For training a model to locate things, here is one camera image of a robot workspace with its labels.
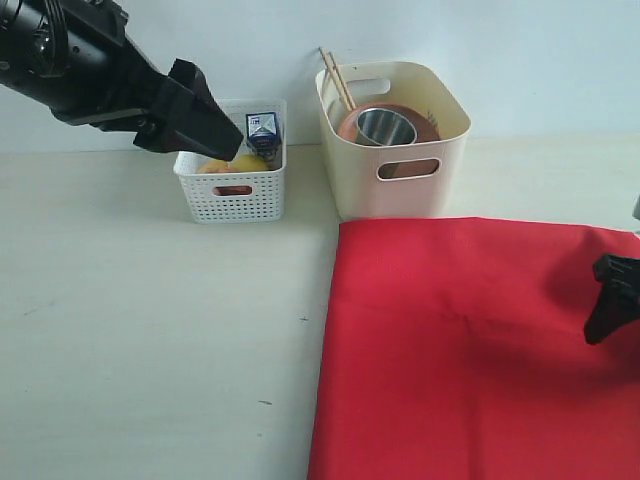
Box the stainless steel cup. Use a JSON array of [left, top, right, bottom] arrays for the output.
[[356, 107, 418, 147]]

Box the red table cloth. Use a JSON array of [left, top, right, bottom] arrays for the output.
[[308, 218, 639, 479]]

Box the red sausage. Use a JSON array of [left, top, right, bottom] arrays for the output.
[[212, 185, 252, 197]]

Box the orange fried chicken piece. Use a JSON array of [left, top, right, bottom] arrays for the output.
[[197, 159, 232, 174]]

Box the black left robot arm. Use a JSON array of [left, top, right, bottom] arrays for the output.
[[1, 1, 244, 161]]

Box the cream plastic bin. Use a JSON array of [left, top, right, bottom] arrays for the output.
[[315, 61, 471, 220]]

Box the wooden chopstick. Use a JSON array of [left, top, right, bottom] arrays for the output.
[[327, 52, 357, 111], [318, 47, 356, 112]]

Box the yellow lemon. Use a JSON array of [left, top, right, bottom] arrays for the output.
[[231, 154, 270, 173]]

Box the black left camera cable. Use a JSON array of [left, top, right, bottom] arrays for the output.
[[29, 0, 71, 81]]

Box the brown wooden plate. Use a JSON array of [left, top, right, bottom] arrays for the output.
[[337, 102, 440, 180]]

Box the white perforated plastic basket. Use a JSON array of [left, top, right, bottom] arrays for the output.
[[173, 99, 287, 224]]

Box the blue white milk carton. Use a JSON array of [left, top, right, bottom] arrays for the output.
[[245, 112, 282, 162]]

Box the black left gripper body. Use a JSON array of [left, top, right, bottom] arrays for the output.
[[47, 1, 166, 133]]

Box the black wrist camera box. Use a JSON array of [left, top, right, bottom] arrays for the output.
[[632, 194, 640, 222]]

